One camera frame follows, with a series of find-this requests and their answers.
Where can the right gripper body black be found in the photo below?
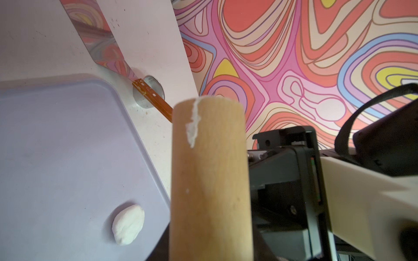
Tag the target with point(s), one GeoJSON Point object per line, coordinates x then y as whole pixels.
{"type": "Point", "coordinates": [288, 200]}

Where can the wooden dough roller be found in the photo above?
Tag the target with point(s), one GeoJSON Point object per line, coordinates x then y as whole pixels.
{"type": "Point", "coordinates": [210, 192]}

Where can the white dough piece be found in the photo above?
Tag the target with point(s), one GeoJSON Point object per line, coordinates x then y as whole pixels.
{"type": "Point", "coordinates": [127, 224]}

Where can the lilac plastic cutting mat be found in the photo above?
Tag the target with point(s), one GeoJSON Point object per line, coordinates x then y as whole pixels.
{"type": "Point", "coordinates": [71, 160]}

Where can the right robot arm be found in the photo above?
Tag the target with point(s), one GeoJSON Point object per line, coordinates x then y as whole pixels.
{"type": "Point", "coordinates": [356, 201]}

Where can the round metal cutter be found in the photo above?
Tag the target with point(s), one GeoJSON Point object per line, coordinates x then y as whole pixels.
{"type": "Point", "coordinates": [154, 89]}

